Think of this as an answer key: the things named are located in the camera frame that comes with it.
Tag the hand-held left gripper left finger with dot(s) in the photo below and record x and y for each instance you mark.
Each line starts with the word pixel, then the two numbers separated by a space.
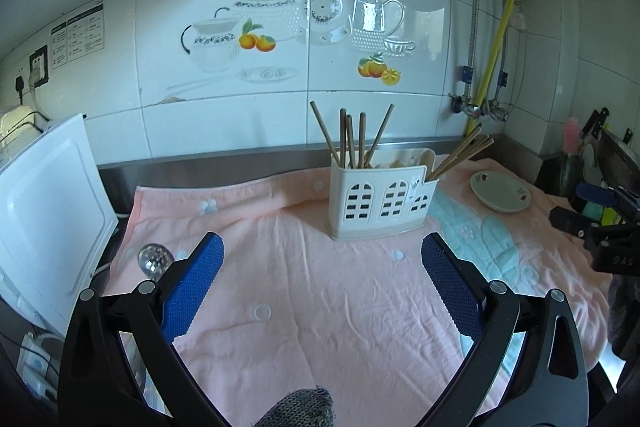
pixel 195 282

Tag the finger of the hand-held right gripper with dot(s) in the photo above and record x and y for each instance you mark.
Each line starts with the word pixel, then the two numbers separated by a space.
pixel 567 218
pixel 595 193

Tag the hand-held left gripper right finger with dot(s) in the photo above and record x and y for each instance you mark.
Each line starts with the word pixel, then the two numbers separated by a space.
pixel 450 282

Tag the white plastic utensil holder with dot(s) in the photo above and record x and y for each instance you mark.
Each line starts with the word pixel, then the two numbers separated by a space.
pixel 370 227

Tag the dark thin chopstick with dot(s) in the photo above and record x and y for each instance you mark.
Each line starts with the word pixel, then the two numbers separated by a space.
pixel 470 135
pixel 470 151

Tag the person's right hand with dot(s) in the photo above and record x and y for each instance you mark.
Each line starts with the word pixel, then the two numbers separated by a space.
pixel 625 312

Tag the person's left hand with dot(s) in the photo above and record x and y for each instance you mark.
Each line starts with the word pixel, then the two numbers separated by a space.
pixel 300 409

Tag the teal bottle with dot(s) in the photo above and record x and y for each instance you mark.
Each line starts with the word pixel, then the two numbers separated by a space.
pixel 593 211

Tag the dark brush holder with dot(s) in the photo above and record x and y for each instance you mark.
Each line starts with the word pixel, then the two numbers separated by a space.
pixel 570 179

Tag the metal wok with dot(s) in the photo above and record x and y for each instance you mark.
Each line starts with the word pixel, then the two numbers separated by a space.
pixel 620 157

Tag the metal slotted spoon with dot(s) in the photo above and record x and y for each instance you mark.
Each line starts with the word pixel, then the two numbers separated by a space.
pixel 152 257

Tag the pink brush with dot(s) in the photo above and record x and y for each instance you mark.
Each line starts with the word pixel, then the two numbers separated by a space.
pixel 570 134

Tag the white fruit-print dish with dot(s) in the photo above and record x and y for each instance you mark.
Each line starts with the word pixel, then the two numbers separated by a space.
pixel 500 194

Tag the pink towel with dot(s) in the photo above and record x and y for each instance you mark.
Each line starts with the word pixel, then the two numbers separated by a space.
pixel 300 267

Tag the metal water valve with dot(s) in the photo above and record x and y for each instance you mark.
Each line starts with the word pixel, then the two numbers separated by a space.
pixel 495 111
pixel 467 108

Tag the white cutting board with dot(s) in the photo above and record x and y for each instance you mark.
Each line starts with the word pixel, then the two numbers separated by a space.
pixel 45 217

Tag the white power strip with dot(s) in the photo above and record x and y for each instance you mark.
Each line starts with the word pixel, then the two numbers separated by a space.
pixel 37 364

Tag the white appliance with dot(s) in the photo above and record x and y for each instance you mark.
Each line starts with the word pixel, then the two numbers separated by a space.
pixel 15 122

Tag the white wall hook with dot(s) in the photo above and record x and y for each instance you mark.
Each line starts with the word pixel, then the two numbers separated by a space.
pixel 520 22

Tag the teaware fruit wall decal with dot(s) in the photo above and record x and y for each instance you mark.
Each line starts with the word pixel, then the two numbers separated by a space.
pixel 215 47

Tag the black wall plug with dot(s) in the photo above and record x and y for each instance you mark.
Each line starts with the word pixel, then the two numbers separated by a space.
pixel 19 84

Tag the black wall socket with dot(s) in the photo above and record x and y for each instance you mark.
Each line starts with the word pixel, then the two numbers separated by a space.
pixel 39 66

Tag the instruction wall label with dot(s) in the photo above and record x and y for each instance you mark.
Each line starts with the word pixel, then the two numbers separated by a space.
pixel 80 34

